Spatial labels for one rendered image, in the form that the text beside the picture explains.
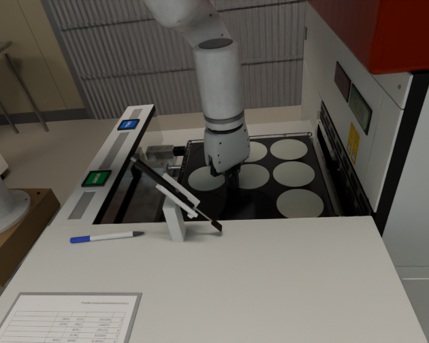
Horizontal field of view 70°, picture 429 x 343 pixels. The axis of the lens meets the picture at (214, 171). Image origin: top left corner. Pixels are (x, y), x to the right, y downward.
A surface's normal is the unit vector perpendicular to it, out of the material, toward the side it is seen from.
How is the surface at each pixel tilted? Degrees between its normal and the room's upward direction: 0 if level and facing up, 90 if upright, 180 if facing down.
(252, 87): 90
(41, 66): 90
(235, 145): 91
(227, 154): 91
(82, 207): 0
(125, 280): 0
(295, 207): 0
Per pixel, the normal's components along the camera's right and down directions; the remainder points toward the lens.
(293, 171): -0.13, -0.79
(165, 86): -0.10, 0.62
